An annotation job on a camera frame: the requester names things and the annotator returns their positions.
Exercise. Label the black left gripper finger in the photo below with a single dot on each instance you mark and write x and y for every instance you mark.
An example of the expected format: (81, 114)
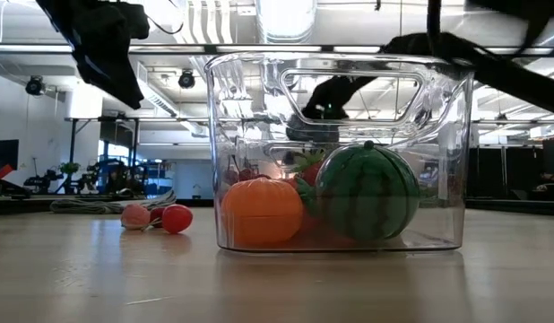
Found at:
(111, 76)

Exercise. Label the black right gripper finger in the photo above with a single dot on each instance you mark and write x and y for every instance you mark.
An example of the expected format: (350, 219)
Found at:
(313, 130)

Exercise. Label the strawberry with dark leaf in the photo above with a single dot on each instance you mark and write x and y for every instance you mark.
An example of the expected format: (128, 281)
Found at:
(310, 172)

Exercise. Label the small red toy cherry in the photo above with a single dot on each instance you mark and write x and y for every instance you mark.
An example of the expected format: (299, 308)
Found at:
(177, 219)
(232, 176)
(248, 174)
(156, 215)

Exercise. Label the green striped toy watermelon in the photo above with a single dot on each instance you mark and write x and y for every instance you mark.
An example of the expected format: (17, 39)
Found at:
(371, 193)

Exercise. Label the orange toy orange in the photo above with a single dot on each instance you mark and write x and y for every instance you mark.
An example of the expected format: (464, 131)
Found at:
(261, 211)

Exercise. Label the clear plastic tupperware container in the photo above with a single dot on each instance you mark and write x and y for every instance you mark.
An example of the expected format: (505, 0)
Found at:
(447, 179)

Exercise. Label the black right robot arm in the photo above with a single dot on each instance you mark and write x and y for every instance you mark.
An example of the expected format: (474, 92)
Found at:
(505, 72)

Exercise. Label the black overhead crossbar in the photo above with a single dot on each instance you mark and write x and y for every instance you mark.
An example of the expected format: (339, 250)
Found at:
(327, 49)

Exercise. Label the black round ceiling fixture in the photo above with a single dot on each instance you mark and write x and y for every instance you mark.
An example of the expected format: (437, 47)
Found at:
(186, 81)
(35, 86)

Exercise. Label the black metal rack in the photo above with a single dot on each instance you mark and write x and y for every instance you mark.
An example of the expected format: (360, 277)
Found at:
(73, 148)

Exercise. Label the small background green plant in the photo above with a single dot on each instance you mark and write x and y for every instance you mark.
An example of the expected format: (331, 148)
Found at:
(68, 168)

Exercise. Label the black background robot arms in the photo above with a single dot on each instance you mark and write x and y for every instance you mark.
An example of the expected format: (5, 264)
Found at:
(44, 181)

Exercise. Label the folded grey cloth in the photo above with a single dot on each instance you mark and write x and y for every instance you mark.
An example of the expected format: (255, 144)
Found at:
(89, 206)

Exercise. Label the black partition screens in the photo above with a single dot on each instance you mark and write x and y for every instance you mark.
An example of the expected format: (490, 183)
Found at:
(519, 170)

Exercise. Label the black wall monitor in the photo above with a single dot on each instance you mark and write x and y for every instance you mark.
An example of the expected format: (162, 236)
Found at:
(6, 154)

